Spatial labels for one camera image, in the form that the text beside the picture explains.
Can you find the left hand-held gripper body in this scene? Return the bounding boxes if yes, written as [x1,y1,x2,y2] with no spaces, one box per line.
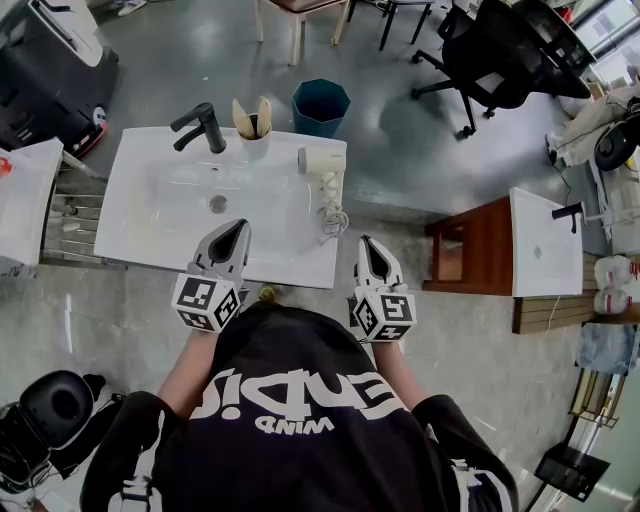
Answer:
[170,262,245,334]

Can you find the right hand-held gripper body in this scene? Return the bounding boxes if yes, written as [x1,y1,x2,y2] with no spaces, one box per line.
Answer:
[351,283,418,344]

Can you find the white sink basin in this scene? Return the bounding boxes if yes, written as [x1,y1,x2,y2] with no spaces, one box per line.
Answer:
[93,126,348,290]

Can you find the cream white hair dryer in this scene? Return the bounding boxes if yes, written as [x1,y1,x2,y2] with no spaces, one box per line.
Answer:
[297,146,351,246]

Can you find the person's right forearm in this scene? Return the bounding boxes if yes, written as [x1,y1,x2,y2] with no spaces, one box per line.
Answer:
[372,339,427,414]

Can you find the person's left forearm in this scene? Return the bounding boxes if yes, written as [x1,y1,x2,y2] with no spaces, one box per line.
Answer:
[158,324,222,422]

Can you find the brown wooden cabinet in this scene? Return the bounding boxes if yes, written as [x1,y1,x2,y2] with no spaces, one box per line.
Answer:
[422,195,514,297]

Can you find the white sink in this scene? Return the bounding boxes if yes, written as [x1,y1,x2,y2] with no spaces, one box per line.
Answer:
[508,187,585,299]

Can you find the white cup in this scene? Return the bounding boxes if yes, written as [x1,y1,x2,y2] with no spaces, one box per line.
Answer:
[238,113,273,160]

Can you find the black basin faucet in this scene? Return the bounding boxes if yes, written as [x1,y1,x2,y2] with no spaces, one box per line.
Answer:
[551,201,586,235]
[169,102,228,155]

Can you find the grey metal rack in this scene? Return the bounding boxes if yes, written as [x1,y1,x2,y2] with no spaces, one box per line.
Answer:
[39,149,129,274]

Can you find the beige flat wooden utensil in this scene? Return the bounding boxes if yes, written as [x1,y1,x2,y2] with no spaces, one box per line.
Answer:
[232,98,253,140]
[254,95,273,140]

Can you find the person's black printed shirt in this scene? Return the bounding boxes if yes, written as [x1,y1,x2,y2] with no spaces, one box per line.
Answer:
[79,299,521,512]

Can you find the wooden slatted pallet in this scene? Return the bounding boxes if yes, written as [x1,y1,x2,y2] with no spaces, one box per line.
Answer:
[512,252,599,335]

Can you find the dark teal waste bin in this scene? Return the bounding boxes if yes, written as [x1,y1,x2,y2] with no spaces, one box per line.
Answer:
[291,78,352,139]

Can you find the white side table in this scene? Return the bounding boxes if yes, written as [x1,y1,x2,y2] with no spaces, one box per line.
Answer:
[0,137,65,267]

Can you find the blue mottled sheet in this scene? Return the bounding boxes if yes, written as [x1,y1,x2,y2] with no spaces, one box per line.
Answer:
[574,322,640,377]

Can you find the clear water jug red label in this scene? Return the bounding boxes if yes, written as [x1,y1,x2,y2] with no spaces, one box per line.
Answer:
[596,254,640,289]
[593,284,640,314]

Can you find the beige wooden stool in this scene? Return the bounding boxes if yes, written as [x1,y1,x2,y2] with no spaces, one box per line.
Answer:
[254,0,351,67]

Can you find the black grey floor machine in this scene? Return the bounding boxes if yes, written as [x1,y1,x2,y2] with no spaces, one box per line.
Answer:
[0,0,121,154]

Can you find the black mesh office chair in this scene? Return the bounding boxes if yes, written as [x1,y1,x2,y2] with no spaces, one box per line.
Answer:
[410,0,596,140]

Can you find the black flat monitor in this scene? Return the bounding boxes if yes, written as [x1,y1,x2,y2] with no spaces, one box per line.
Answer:
[533,442,612,503]

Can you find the black metal-legged table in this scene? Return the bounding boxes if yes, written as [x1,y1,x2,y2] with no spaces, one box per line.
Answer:
[347,0,435,52]

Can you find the metal wire rack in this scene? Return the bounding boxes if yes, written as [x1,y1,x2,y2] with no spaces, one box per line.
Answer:
[568,367,629,431]

